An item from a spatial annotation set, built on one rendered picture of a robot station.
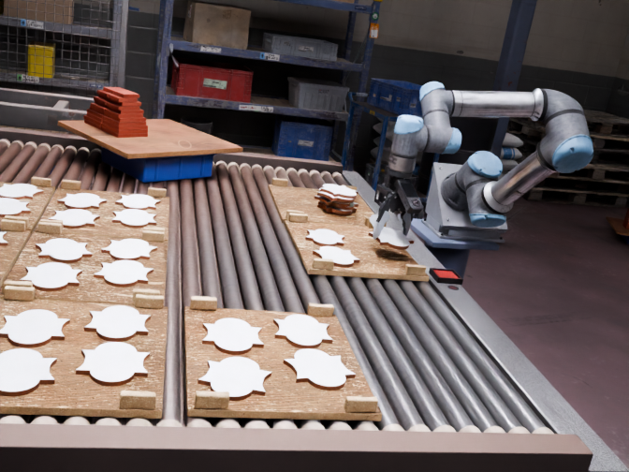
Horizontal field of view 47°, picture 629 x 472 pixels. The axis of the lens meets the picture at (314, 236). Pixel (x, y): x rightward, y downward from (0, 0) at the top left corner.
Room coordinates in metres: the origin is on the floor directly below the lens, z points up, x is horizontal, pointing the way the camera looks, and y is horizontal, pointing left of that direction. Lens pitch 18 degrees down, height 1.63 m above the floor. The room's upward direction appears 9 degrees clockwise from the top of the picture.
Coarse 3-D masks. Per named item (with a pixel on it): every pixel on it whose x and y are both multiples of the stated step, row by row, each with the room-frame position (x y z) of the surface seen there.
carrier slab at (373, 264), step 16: (288, 224) 2.16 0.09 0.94; (304, 224) 2.19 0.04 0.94; (320, 224) 2.21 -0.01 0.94; (304, 240) 2.03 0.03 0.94; (352, 240) 2.10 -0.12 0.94; (368, 240) 2.12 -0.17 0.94; (304, 256) 1.89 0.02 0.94; (368, 256) 1.98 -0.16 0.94; (384, 256) 2.00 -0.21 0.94; (400, 256) 2.02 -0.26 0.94; (320, 272) 1.81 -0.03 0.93; (336, 272) 1.82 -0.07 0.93; (352, 272) 1.83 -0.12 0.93; (368, 272) 1.85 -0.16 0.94; (384, 272) 1.87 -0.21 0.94; (400, 272) 1.88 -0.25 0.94
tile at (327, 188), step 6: (324, 186) 2.39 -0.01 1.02; (330, 186) 2.40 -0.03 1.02; (336, 186) 2.41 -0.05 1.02; (342, 186) 2.42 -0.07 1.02; (330, 192) 2.34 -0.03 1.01; (336, 192) 2.34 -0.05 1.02; (342, 192) 2.35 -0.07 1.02; (348, 192) 2.36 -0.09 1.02; (354, 192) 2.37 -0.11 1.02; (348, 198) 2.32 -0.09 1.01; (354, 198) 2.34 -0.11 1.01
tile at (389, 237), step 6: (384, 228) 2.06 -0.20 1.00; (372, 234) 2.00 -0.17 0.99; (384, 234) 2.01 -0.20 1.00; (390, 234) 2.02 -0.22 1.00; (396, 234) 2.03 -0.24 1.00; (402, 234) 2.04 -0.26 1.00; (378, 240) 1.98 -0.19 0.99; (384, 240) 1.97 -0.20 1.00; (390, 240) 1.97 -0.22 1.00; (396, 240) 1.98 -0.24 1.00; (402, 240) 1.99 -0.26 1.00; (408, 240) 2.00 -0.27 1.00; (390, 246) 1.95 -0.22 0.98; (396, 246) 1.94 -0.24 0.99; (402, 246) 1.95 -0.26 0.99; (408, 246) 1.97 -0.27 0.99
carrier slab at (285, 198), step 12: (276, 192) 2.51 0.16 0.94; (288, 192) 2.54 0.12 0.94; (300, 192) 2.56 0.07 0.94; (312, 192) 2.59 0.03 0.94; (276, 204) 2.36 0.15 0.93; (288, 204) 2.38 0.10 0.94; (300, 204) 2.40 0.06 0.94; (312, 204) 2.42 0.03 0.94; (360, 204) 2.52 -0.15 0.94; (312, 216) 2.28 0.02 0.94; (324, 216) 2.30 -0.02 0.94; (336, 216) 2.32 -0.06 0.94; (348, 216) 2.34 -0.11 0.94; (360, 216) 2.37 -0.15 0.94
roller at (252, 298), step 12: (216, 168) 2.86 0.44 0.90; (228, 180) 2.65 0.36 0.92; (228, 192) 2.47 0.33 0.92; (228, 204) 2.33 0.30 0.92; (228, 216) 2.22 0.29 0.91; (228, 228) 2.16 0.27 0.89; (240, 228) 2.10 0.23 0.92; (240, 240) 1.99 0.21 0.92; (240, 252) 1.89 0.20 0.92; (240, 264) 1.81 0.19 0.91; (240, 276) 1.75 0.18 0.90; (252, 276) 1.73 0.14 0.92; (252, 288) 1.64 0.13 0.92; (252, 300) 1.58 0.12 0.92; (276, 420) 1.09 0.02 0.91; (288, 420) 1.09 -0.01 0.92
